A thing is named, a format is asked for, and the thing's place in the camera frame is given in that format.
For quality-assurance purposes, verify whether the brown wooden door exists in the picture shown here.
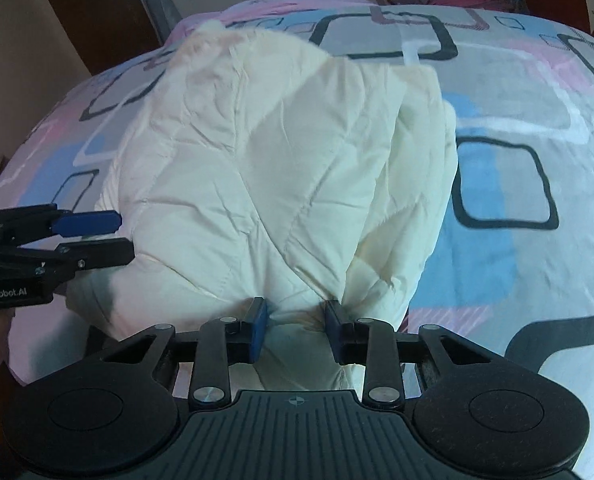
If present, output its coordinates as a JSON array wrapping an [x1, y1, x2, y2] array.
[[41, 0, 158, 82]]

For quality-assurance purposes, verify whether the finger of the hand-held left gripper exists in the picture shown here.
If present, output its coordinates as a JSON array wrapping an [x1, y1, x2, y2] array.
[[7, 238, 136, 281], [0, 204, 123, 261]]

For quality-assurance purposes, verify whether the cream quilted jacket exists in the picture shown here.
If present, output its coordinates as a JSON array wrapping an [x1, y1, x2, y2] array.
[[69, 26, 458, 393]]

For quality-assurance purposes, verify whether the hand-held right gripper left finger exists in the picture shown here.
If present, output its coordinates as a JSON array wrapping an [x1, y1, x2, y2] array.
[[99, 297, 270, 409]]

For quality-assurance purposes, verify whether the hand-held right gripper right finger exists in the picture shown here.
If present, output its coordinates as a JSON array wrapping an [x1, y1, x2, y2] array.
[[324, 299, 498, 406]]

